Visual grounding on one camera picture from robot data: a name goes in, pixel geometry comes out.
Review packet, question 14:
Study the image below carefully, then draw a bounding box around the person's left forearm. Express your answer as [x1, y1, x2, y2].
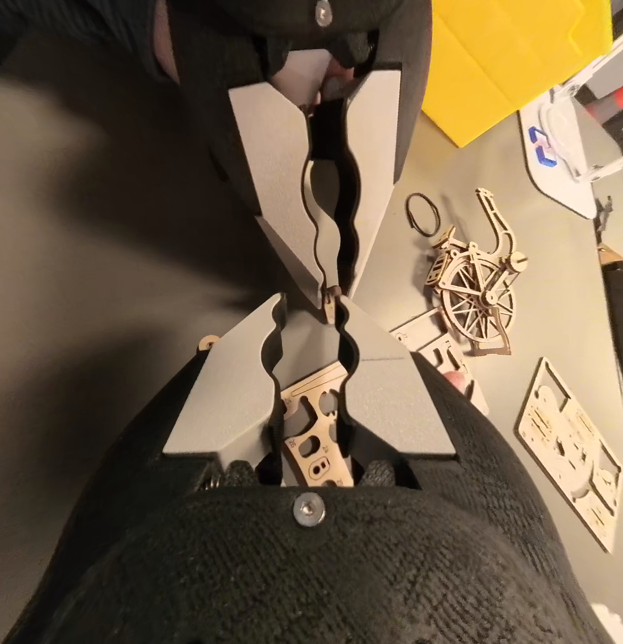
[0, 0, 161, 86]

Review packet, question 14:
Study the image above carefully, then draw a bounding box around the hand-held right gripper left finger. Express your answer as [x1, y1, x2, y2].
[163, 293, 288, 463]

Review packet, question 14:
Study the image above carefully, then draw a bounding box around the clear plastic box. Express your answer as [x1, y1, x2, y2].
[540, 86, 623, 182]

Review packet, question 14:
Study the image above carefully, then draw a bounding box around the wooden parts sheet with holes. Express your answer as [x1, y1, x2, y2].
[280, 307, 489, 489]

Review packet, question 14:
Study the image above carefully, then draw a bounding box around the wooden parts sheet with engraving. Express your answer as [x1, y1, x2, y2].
[515, 357, 623, 554]

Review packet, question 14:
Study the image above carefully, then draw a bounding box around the black rubber band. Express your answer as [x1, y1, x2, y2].
[404, 194, 440, 236]

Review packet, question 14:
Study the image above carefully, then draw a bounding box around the wooden board book stand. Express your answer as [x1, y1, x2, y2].
[518, 40, 623, 219]

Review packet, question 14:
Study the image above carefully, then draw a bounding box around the black case with label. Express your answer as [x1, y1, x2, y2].
[601, 262, 623, 403]

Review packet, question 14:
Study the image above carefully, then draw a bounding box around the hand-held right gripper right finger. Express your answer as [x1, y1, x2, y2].
[336, 296, 456, 463]

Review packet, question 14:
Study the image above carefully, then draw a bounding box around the wooden bicycle model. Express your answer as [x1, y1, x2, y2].
[425, 187, 529, 357]

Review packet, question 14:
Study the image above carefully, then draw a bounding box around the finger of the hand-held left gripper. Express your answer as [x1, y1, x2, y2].
[309, 69, 404, 299]
[228, 82, 327, 309]

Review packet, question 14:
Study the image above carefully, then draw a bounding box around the yellow plastic bin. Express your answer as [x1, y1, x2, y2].
[422, 0, 614, 148]

